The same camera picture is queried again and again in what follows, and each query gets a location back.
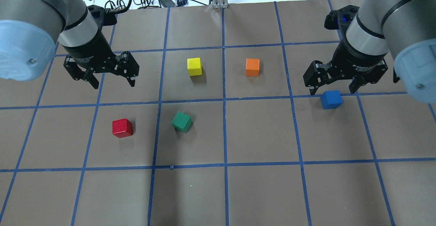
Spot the red wooden block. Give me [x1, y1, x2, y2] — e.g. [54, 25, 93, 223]
[112, 118, 134, 138]

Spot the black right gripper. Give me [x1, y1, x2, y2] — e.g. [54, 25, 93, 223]
[303, 5, 388, 95]

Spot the yellow wooden block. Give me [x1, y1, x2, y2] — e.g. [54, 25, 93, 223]
[187, 58, 202, 77]

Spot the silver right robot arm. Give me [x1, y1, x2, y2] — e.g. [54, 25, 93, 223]
[303, 0, 436, 104]

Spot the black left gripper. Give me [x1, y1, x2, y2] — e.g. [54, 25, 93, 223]
[63, 7, 140, 90]

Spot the orange wooden block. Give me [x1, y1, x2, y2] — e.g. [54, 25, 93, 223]
[245, 58, 260, 77]

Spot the blue wooden block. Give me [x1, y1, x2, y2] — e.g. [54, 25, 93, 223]
[320, 91, 344, 110]

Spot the green wooden block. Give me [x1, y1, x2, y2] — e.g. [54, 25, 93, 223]
[171, 111, 193, 133]

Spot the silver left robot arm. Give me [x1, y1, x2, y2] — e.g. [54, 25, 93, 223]
[0, 0, 140, 89]

